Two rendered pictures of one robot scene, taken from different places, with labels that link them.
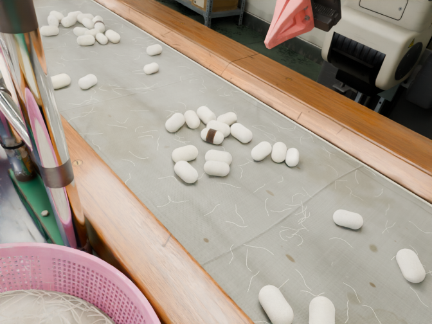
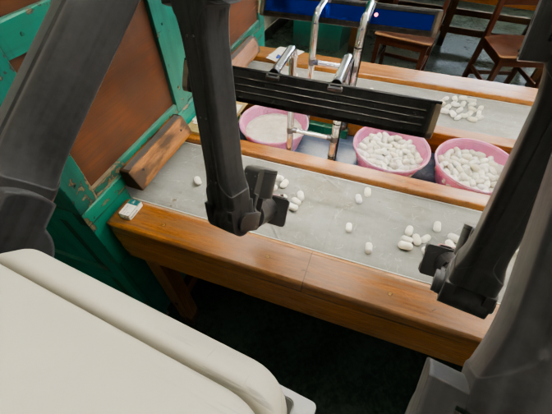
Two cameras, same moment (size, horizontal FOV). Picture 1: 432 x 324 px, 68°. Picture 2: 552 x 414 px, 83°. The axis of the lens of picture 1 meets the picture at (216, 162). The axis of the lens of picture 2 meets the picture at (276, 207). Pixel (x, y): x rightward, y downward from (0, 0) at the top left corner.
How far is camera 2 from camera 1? 109 cm
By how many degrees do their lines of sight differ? 87
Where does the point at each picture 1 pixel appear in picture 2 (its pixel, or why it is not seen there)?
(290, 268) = not seen: hidden behind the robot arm
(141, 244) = (270, 150)
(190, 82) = (322, 233)
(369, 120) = (212, 241)
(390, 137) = (200, 232)
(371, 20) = not seen: outside the picture
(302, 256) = not seen: hidden behind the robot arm
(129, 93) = (338, 207)
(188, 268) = (256, 150)
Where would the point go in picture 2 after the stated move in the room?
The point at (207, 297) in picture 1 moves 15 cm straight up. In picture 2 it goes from (249, 148) to (246, 111)
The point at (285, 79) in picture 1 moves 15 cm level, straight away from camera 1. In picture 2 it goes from (269, 255) to (282, 309)
